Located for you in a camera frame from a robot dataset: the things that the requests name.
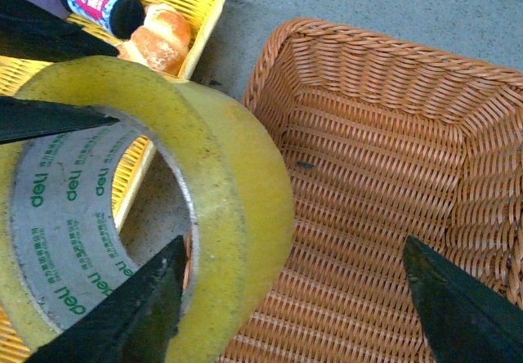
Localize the yellow tape roll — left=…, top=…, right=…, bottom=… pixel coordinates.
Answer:
left=1, top=57, right=294, bottom=362

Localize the small dark labelled jar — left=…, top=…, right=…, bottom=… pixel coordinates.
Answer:
left=60, top=0, right=145, bottom=40

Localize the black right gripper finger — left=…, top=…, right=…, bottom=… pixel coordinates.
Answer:
left=27, top=235, right=187, bottom=362
left=1, top=96, right=118, bottom=145
left=403, top=235, right=522, bottom=362
left=1, top=0, right=118, bottom=63

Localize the yellow woven basket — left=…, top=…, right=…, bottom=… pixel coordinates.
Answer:
left=1, top=0, right=225, bottom=362

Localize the toy croissant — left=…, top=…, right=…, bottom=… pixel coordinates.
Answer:
left=116, top=3, right=192, bottom=76

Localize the brown wicker basket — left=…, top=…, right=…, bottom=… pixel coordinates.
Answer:
left=221, top=19, right=522, bottom=362

